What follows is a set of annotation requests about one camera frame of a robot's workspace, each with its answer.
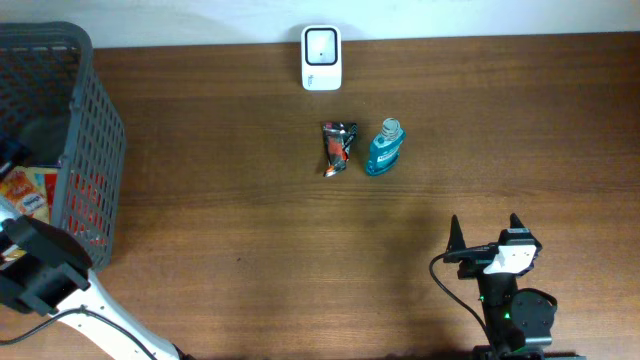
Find orange snack packet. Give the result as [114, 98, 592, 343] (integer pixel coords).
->
[1, 169, 50, 223]

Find blue mouthwash bottle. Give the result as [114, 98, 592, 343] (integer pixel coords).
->
[365, 118, 406, 176]

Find black red snack packet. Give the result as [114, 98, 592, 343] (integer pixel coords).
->
[322, 122, 358, 177]

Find red Hacks candy bag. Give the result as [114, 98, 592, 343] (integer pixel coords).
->
[44, 173, 57, 208]

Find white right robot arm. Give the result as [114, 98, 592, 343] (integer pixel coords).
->
[442, 214, 580, 360]

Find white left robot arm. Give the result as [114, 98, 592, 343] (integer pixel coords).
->
[1, 199, 192, 360]

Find white barcode scanner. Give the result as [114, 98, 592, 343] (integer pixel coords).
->
[300, 25, 343, 91]

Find grey plastic mesh basket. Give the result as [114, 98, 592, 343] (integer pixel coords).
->
[1, 22, 127, 272]

